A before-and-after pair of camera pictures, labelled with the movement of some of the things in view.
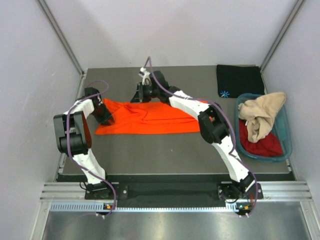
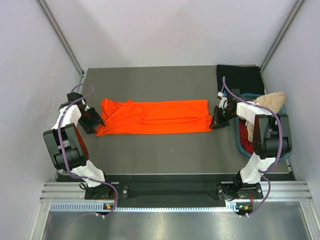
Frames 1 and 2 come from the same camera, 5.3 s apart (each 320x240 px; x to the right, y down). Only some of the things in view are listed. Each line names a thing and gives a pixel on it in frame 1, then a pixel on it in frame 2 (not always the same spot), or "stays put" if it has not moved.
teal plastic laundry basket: (281, 124) stays put
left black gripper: (103, 120) to (96, 120)
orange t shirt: (148, 117) stays put
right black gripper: (139, 96) to (216, 120)
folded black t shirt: (232, 80) stays put
